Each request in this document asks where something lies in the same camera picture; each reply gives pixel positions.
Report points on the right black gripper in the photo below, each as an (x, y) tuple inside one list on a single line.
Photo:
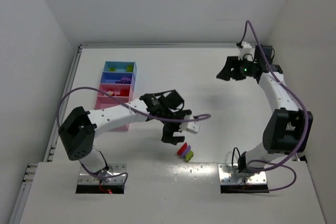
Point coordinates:
[(234, 69)]

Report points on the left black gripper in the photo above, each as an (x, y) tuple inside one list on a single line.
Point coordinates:
[(171, 131)]

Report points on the purple curved lego brick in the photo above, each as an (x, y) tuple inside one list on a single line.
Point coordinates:
[(125, 79)]

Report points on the lime small lego brick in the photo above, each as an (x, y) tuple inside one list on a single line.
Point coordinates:
[(189, 156)]

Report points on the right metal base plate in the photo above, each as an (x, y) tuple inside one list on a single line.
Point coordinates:
[(230, 176)]

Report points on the upper pink bin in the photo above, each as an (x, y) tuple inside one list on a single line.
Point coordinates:
[(116, 88)]

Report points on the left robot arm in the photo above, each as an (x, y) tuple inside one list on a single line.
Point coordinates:
[(81, 127)]

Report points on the dark blue bin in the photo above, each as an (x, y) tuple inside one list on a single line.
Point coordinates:
[(112, 77)]

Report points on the purple half round lego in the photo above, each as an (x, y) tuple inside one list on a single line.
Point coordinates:
[(188, 148)]

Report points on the light blue bin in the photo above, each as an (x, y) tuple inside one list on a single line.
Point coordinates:
[(120, 66)]

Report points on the red half round lego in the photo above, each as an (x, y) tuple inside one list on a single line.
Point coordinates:
[(182, 149)]

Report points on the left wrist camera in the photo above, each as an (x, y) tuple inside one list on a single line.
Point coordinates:
[(191, 127)]

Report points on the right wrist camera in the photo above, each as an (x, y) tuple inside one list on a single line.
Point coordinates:
[(244, 49)]

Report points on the metal base plate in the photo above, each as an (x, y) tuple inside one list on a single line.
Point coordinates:
[(230, 176), (114, 175)]

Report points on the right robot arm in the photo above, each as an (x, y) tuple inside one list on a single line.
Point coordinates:
[(288, 127)]

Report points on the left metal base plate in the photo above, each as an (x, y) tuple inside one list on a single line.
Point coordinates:
[(114, 175)]

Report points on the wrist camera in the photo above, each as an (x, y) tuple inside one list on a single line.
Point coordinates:
[(244, 49), (191, 127)]

